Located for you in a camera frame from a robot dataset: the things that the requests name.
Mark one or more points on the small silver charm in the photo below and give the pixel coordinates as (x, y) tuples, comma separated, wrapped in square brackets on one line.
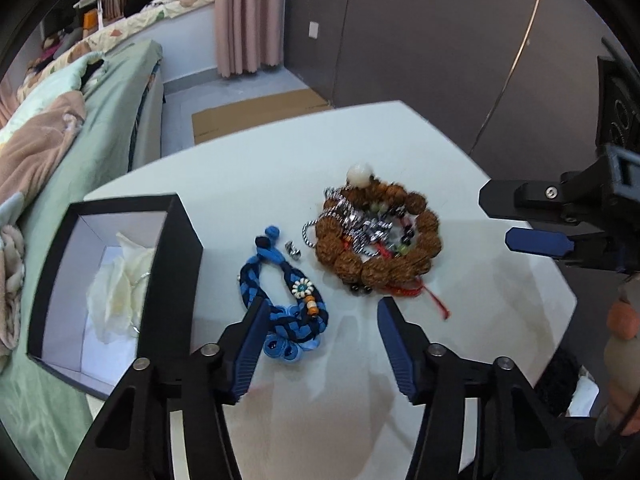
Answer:
[(292, 250)]

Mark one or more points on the pale green quilt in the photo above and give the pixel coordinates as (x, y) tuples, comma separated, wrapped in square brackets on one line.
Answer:
[(61, 81)]

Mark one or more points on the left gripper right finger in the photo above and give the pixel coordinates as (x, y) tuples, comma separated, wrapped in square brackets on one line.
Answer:
[(405, 345)]

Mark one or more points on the black jewelry box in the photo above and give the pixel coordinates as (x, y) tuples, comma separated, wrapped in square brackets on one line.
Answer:
[(158, 221)]

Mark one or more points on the green bed sheet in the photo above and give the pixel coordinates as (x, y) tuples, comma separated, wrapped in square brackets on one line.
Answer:
[(44, 415)]

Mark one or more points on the floral cushion bench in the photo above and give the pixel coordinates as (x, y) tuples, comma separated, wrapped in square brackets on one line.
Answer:
[(105, 39)]

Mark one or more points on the right hand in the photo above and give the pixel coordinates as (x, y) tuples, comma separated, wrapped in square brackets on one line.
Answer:
[(621, 359)]

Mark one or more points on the pink fleece blanket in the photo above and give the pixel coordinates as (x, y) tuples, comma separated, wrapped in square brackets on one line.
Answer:
[(28, 160)]

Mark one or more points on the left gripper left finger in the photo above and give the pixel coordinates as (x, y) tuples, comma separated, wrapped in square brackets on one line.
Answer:
[(241, 344)]

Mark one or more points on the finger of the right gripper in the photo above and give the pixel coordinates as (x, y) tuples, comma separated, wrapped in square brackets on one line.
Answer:
[(538, 242)]

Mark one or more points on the white tissue paper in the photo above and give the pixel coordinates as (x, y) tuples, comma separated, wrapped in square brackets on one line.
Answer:
[(116, 295)]

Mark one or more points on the flat brown cardboard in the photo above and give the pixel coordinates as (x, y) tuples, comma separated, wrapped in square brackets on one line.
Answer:
[(220, 121)]

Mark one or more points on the pink curtain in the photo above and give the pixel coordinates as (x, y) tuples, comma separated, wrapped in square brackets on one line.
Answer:
[(249, 35)]

